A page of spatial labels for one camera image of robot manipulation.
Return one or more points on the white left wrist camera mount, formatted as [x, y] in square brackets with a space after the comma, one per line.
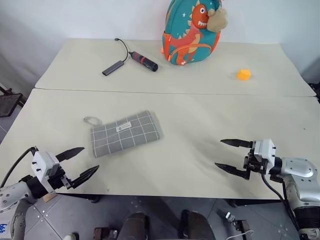
[43, 162]

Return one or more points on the beige plush toy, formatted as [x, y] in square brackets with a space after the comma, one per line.
[217, 20]

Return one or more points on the black red marker pen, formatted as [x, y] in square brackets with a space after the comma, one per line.
[142, 61]

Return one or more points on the yellow block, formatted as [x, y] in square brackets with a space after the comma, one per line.
[243, 75]

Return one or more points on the black mesh chair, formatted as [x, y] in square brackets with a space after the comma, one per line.
[8, 102]

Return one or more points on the small grey connector plug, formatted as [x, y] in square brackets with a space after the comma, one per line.
[228, 216]

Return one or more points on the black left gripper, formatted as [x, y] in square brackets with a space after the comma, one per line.
[58, 181]

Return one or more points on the dark rounded shape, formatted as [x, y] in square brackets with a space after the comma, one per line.
[196, 226]
[135, 227]

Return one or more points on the grey checked pencil pouch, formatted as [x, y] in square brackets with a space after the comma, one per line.
[125, 135]

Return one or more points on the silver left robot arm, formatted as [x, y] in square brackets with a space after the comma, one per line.
[10, 195]

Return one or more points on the brown and black foot block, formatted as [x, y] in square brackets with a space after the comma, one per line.
[243, 228]
[105, 233]

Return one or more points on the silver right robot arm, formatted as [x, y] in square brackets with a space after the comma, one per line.
[300, 170]

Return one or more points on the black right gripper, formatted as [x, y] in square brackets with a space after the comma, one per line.
[253, 163]

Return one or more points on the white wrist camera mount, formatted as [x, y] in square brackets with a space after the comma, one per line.
[43, 162]
[265, 150]

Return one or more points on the teal dinosaur backpack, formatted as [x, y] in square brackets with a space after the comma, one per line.
[185, 37]

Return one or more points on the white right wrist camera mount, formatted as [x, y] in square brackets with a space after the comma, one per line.
[265, 150]

